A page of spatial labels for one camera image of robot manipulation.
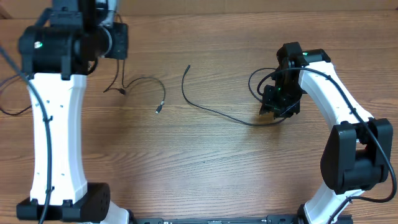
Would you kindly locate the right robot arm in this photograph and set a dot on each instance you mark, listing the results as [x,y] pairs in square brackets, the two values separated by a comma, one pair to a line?
[355,164]

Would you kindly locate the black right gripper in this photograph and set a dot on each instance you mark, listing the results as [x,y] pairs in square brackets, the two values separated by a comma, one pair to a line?
[280,104]

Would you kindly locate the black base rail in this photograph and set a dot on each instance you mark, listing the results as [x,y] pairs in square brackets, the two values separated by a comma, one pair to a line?
[214,220]

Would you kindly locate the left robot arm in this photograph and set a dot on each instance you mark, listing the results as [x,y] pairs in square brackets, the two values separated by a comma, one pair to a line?
[58,53]

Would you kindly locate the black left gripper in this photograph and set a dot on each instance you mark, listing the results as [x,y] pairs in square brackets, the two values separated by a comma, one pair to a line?
[121,40]

